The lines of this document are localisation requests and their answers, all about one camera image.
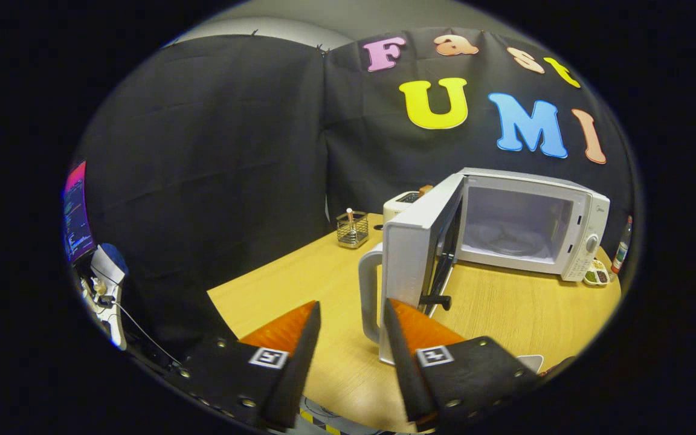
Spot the wire mesh basket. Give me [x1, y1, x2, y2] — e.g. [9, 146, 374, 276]
[336, 210, 370, 250]

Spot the white toaster oven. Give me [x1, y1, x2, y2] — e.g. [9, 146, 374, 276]
[358, 167, 611, 366]

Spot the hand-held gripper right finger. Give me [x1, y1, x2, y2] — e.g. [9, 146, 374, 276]
[382, 298, 545, 433]

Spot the white pop-up toaster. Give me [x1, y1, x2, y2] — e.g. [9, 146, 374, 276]
[382, 190, 424, 225]

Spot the divided white bean tray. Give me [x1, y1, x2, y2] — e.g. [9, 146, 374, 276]
[582, 259, 611, 287]

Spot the clear plastic bottle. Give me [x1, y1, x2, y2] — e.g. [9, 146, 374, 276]
[611, 216, 633, 274]

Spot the thin white cable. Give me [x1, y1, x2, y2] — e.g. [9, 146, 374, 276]
[112, 299, 181, 367]

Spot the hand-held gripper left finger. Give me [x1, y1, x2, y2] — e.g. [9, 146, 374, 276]
[164, 300, 322, 433]

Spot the computer monitor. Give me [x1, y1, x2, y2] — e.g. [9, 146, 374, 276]
[62, 160, 96, 265]

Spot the white device with blue cap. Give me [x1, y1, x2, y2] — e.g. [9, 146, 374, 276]
[80, 243, 129, 351]

